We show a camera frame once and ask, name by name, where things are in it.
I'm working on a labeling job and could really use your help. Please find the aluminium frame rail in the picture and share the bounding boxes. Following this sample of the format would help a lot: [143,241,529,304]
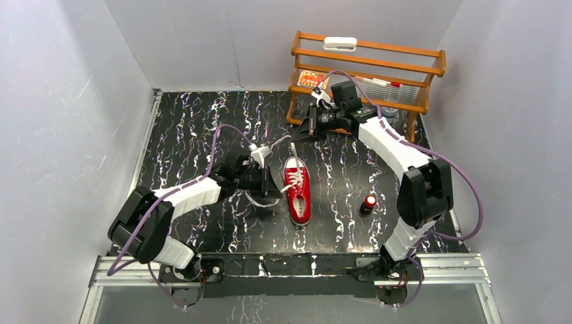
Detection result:
[91,253,490,287]

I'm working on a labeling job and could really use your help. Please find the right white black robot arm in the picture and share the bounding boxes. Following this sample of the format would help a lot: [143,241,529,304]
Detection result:
[292,80,453,279]

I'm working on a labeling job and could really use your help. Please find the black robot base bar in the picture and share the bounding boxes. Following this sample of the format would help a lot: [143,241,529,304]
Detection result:
[159,252,420,300]

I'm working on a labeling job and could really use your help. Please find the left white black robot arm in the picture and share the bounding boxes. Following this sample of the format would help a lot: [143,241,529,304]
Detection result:
[107,155,283,281]

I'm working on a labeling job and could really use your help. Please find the red canvas sneaker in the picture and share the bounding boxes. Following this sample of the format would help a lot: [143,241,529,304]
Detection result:
[283,157,311,226]

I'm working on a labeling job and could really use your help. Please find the small red capped bottle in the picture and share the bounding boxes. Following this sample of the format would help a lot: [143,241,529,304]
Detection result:
[360,194,377,215]

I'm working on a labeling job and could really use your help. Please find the orange patterned card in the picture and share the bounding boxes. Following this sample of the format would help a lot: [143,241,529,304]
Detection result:
[296,70,329,89]

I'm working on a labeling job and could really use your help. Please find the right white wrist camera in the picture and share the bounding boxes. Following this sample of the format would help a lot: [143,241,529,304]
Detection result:
[311,86,332,109]

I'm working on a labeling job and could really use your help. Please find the orange wooden shelf rack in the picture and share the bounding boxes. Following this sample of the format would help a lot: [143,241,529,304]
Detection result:
[286,31,447,142]

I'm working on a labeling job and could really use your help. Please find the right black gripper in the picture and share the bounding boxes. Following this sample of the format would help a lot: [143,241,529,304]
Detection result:
[290,103,345,143]

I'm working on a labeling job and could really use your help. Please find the white stapler on top shelf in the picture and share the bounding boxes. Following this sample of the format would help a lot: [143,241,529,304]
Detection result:
[323,36,358,53]

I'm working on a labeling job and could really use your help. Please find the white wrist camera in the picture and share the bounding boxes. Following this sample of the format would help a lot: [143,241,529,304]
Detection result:
[311,86,332,109]
[249,144,272,167]

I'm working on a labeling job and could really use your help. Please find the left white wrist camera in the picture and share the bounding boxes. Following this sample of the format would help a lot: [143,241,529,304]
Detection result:
[249,144,272,167]

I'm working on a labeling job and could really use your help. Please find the red white marker pen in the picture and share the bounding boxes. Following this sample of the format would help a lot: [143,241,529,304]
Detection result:
[355,76,401,88]

